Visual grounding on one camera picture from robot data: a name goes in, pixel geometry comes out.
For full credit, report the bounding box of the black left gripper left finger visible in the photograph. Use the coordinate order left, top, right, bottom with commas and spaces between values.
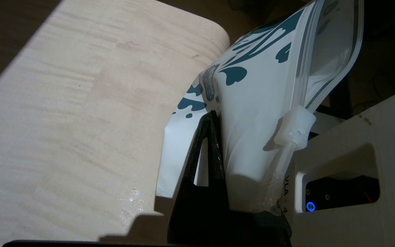
167, 110, 234, 244

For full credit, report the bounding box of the white floral zip pouch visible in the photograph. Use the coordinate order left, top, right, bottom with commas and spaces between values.
156, 0, 364, 215

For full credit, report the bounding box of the white robot housing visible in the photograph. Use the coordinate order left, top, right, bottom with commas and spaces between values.
280, 90, 395, 247

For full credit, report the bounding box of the black labelled robot panel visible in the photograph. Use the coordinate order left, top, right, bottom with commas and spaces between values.
282, 165, 297, 223

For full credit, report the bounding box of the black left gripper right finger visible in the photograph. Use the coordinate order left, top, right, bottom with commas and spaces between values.
234, 209, 292, 245

